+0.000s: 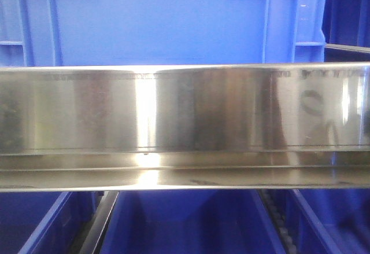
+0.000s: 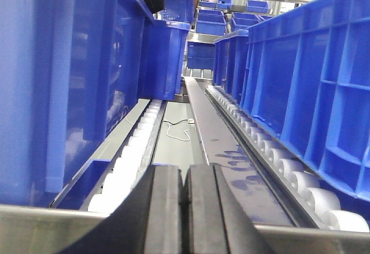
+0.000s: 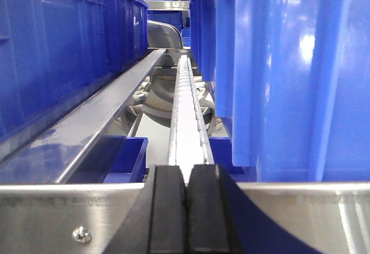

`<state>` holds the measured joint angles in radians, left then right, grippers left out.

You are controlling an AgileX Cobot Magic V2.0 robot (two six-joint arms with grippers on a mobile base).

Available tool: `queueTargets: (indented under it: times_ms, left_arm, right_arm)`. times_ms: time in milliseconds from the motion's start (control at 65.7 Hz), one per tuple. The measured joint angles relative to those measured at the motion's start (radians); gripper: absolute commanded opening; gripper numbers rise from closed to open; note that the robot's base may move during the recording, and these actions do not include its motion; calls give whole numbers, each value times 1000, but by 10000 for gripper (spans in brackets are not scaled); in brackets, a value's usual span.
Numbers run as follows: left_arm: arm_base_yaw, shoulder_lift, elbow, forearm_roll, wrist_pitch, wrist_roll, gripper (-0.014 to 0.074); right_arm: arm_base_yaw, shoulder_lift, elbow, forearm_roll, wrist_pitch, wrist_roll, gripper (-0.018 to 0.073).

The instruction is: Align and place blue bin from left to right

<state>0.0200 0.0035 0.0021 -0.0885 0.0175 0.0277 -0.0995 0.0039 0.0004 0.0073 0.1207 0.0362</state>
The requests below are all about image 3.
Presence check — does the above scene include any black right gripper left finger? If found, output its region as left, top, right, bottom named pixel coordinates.
left=103, top=165, right=187, bottom=253

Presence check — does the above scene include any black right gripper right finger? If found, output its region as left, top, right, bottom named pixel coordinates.
left=187, top=165, right=315, bottom=253

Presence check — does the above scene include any small blue bin lower shelf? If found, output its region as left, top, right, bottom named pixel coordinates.
left=67, top=135, right=149, bottom=183

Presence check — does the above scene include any white roller track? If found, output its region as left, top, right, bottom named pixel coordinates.
left=168, top=55, right=214, bottom=183

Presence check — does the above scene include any large blue bin right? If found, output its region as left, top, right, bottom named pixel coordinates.
left=189, top=0, right=370, bottom=183

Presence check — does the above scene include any large blue bin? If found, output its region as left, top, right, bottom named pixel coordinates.
left=1, top=0, right=110, bottom=141
left=189, top=0, right=370, bottom=183

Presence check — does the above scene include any large blue bin left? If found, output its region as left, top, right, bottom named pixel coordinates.
left=1, top=0, right=110, bottom=141

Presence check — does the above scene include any rail screw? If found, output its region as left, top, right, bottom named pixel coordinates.
left=72, top=226, right=92, bottom=244

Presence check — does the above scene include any steel front shelf rail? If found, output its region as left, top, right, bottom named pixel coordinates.
left=1, top=182, right=369, bottom=253

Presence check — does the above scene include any steel divider rail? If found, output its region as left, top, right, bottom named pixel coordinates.
left=1, top=49, right=166, bottom=184

